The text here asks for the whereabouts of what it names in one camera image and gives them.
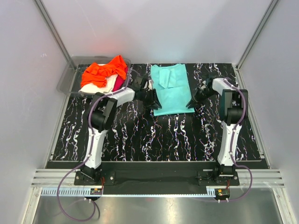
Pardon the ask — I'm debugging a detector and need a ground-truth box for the aluminium frame post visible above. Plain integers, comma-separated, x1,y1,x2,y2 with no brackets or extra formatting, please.
236,0,281,70
33,0,71,61

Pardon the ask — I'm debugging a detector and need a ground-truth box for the teal t shirt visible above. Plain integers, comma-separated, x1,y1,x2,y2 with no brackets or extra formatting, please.
150,64,194,116

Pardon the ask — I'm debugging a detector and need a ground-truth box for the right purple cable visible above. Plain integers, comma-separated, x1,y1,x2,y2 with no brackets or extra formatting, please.
214,78,254,203

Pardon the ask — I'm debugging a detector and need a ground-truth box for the white t shirt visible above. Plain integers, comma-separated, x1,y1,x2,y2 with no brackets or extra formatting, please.
78,74,117,94

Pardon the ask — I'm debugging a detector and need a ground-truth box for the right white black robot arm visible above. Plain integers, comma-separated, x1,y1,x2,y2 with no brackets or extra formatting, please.
186,77,248,185

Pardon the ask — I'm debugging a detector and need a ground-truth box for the orange t shirt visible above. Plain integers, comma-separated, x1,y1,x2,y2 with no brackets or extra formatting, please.
80,55,128,88

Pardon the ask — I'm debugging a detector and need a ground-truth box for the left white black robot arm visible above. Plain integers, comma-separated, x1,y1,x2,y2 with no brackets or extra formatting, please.
79,76,162,185

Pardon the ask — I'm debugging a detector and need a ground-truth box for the grey slotted cable duct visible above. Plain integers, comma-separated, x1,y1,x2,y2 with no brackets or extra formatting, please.
41,187,219,197

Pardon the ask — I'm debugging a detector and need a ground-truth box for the purple cable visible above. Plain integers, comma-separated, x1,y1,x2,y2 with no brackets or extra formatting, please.
214,78,254,203
56,69,141,221

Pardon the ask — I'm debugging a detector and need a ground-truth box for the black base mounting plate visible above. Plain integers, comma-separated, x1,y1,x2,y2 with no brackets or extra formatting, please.
74,161,240,196

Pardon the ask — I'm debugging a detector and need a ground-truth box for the aluminium front rail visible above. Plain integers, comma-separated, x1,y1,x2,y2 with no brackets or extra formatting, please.
31,169,284,188

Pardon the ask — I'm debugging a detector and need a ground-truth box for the left aluminium frame post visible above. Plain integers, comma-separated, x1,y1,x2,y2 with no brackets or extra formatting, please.
33,0,71,61

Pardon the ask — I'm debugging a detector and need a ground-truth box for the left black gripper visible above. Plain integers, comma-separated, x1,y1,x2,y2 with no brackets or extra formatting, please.
139,90,162,111

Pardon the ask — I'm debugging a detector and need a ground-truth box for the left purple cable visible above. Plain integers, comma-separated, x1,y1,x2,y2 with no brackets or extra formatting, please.
56,69,141,221

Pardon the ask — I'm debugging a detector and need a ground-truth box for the right aluminium frame post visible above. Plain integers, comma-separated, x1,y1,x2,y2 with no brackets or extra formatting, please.
236,0,281,70

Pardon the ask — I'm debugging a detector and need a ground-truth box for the clear grey plastic bin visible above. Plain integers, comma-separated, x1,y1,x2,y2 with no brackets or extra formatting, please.
57,56,118,98

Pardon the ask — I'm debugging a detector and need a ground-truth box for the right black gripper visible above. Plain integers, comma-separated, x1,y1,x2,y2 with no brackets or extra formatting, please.
186,88,216,109

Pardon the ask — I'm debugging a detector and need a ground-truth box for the magenta t shirt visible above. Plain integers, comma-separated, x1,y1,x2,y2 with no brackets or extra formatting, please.
112,67,128,92

